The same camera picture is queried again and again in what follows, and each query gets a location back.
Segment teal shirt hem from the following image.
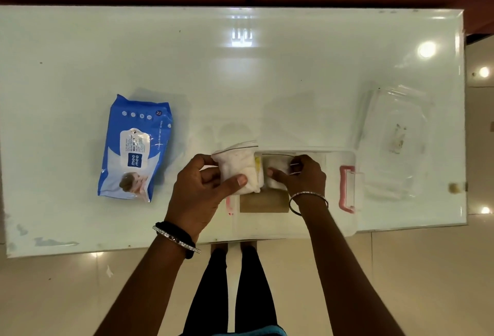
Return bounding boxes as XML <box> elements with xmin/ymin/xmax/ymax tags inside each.
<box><xmin>214</xmin><ymin>325</ymin><xmax>288</xmax><ymax>336</ymax></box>

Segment clear plastic box lid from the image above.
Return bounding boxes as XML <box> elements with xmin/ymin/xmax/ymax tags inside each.
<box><xmin>355</xmin><ymin>85</ymin><xmax>435</xmax><ymax>201</ymax></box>

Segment blue wet wipes pack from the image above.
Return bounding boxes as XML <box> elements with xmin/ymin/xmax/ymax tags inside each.
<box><xmin>97</xmin><ymin>94</ymin><xmax>173</xmax><ymax>203</ymax></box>

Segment brown cardboard piece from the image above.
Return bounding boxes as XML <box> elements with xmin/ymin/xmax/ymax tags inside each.
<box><xmin>240</xmin><ymin>188</ymin><xmax>290</xmax><ymax>213</ymax></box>

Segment sparkly stone bracelet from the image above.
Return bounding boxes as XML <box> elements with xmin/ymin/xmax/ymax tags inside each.
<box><xmin>152</xmin><ymin>225</ymin><xmax>201</xmax><ymax>254</ymax></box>

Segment person's left forearm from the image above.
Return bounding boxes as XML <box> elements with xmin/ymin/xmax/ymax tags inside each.
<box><xmin>94</xmin><ymin>231</ymin><xmax>190</xmax><ymax>336</ymax></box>

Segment person's right hand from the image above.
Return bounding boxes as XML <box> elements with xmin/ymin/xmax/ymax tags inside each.
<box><xmin>267</xmin><ymin>154</ymin><xmax>327</xmax><ymax>203</ymax></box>

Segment zip bag with white cotton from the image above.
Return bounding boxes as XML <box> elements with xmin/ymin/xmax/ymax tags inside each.
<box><xmin>211</xmin><ymin>141</ymin><xmax>265</xmax><ymax>195</ymax></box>

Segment person's left hand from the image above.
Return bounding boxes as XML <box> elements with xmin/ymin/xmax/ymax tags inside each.
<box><xmin>165</xmin><ymin>153</ymin><xmax>248</xmax><ymax>244</ymax></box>

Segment black wrist band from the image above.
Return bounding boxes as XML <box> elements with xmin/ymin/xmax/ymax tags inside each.
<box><xmin>155</xmin><ymin>221</ymin><xmax>196</xmax><ymax>260</ymax></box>

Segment small clear zip bag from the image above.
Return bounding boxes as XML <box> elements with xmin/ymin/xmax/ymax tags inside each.
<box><xmin>262</xmin><ymin>153</ymin><xmax>303</xmax><ymax>190</ymax></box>

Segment person's right forearm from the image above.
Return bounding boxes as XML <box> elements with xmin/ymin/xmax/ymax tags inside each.
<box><xmin>290</xmin><ymin>195</ymin><xmax>406</xmax><ymax>336</ymax></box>

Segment person's legs in black trousers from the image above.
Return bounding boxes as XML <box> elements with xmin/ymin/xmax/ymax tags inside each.
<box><xmin>182</xmin><ymin>243</ymin><xmax>279</xmax><ymax>336</ymax></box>

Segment clear storage box pink handles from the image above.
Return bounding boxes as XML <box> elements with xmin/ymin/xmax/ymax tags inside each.
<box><xmin>226</xmin><ymin>150</ymin><xmax>366</xmax><ymax>240</ymax></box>

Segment thin silver bangle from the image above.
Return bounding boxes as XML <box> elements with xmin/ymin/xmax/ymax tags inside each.
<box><xmin>289</xmin><ymin>191</ymin><xmax>329</xmax><ymax>217</ymax></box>

